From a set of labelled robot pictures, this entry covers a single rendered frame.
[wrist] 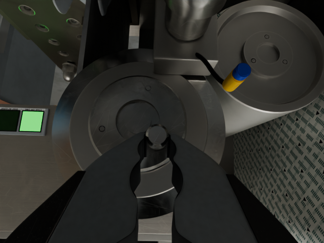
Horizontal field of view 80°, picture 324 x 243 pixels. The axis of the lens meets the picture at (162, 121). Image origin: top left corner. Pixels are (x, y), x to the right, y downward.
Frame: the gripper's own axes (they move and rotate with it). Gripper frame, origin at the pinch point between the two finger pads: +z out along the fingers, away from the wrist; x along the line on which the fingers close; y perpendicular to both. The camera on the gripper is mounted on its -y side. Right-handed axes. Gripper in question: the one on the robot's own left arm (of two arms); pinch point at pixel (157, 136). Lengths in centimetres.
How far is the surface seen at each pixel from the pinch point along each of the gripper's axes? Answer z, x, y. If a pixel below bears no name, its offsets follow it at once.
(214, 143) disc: 3.0, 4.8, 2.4
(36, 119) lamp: 33.3, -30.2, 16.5
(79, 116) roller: 3.8, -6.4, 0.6
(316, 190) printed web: 3.3, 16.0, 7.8
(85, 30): 10.8, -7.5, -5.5
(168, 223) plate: 18.7, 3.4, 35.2
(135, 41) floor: 216, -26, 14
